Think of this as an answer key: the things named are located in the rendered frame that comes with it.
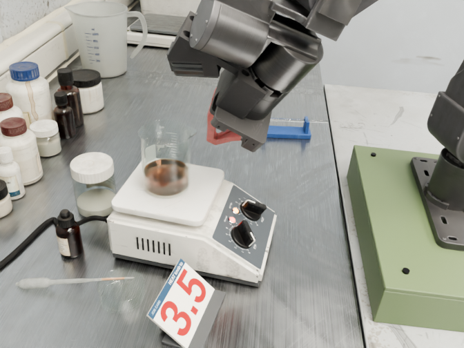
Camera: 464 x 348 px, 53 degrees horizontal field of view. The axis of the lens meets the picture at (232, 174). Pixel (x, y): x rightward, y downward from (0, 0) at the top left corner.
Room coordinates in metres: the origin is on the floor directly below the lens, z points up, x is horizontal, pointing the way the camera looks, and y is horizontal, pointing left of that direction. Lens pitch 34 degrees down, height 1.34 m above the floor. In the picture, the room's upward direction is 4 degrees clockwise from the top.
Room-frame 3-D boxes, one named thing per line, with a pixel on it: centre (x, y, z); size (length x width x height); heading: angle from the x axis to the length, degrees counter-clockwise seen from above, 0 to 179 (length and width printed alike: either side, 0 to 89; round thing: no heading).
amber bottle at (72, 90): (0.81, 0.32, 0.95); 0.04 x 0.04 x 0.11
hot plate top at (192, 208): (0.49, 0.08, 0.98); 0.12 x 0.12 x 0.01; 79
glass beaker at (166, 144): (0.49, 0.08, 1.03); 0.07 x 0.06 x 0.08; 94
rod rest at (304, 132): (0.81, -0.10, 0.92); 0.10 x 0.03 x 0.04; 93
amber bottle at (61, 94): (0.76, 0.31, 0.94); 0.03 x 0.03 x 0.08
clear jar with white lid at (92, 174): (0.55, 0.20, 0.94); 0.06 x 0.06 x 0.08
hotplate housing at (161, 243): (0.49, 0.05, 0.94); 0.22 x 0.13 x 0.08; 79
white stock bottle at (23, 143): (0.62, 0.33, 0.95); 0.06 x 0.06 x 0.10
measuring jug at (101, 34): (1.09, 0.31, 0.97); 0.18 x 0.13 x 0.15; 96
